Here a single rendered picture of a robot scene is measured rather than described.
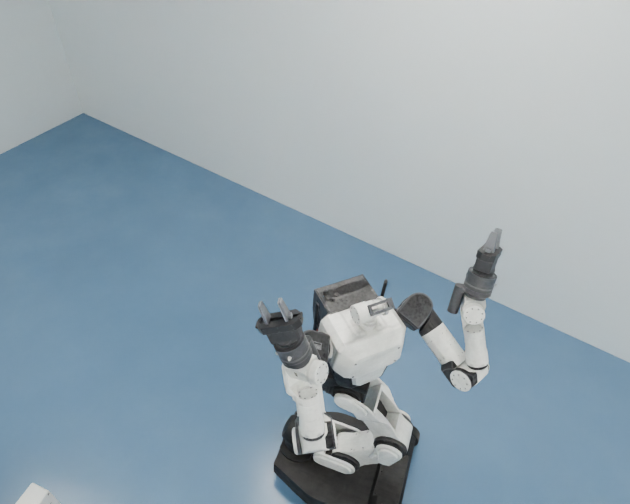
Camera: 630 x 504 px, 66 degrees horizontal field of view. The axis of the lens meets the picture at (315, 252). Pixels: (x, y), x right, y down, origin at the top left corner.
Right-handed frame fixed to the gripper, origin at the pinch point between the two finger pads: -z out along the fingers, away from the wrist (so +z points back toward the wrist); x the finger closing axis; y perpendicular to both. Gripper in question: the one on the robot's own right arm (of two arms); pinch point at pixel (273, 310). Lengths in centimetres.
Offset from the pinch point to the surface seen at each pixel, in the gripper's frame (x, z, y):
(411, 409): 4, 166, -85
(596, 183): 122, 84, -153
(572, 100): 113, 38, -160
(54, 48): -255, -50, -336
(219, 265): -117, 103, -175
